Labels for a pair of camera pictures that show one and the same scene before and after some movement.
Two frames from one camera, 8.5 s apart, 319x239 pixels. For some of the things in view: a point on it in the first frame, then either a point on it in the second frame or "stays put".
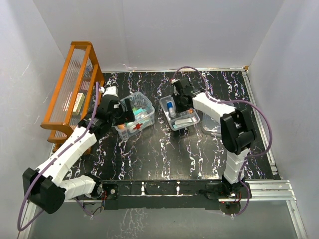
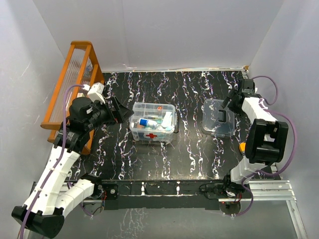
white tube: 183,121 to 167,122
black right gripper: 179,109 to 239,112
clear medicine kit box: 144,113 to 153,122
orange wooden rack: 80,74 stays put
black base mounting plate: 160,194 stays put
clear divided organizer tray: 178,119 to 153,117
